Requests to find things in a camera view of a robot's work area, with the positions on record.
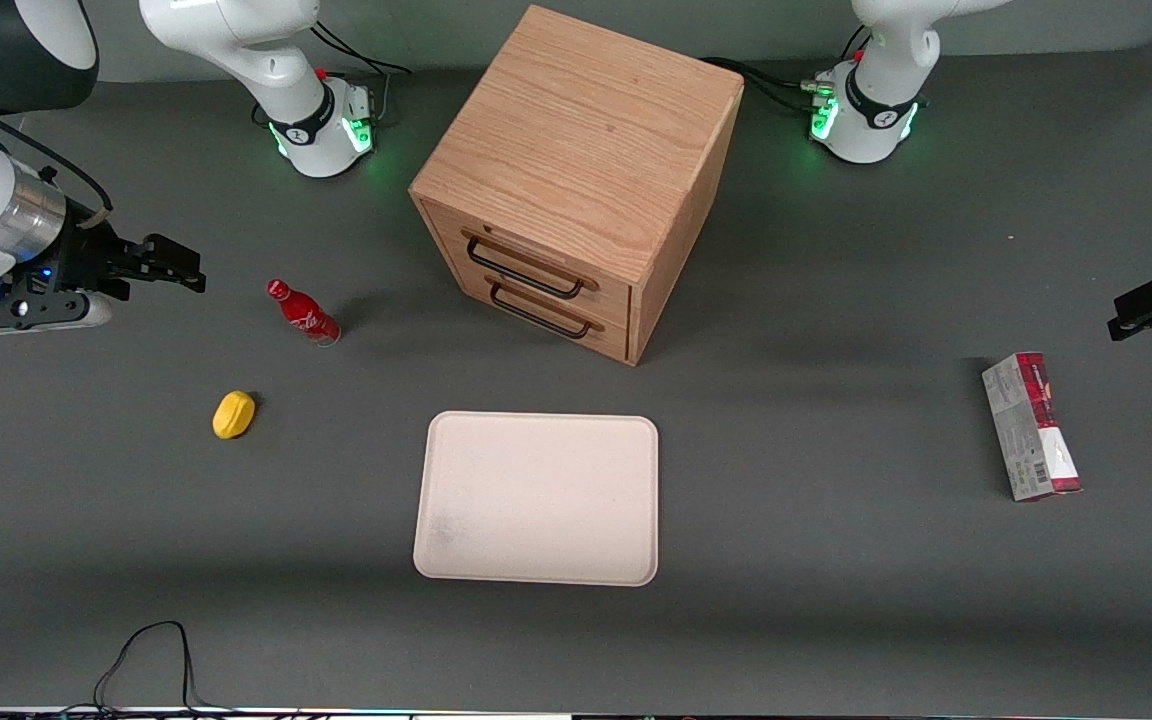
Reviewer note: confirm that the wooden drawer cabinet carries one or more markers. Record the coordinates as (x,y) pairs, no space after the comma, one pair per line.
(586,150)

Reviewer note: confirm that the beige plastic tray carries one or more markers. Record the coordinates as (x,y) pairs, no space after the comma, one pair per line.
(536,498)

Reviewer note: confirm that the red coke bottle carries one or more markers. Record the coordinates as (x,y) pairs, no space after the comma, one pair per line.
(304,315)

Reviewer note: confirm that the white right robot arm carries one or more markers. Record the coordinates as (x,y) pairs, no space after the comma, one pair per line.
(236,40)

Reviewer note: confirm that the yellow toy lemon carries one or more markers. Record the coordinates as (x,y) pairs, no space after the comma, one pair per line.
(233,415)

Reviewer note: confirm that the silver wrist camera bar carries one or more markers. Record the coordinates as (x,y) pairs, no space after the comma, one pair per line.
(31,312)

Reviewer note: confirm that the red and grey carton box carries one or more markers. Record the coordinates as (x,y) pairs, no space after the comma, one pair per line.
(1033,430)

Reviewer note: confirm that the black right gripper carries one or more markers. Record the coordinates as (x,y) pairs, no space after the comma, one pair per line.
(94,252)

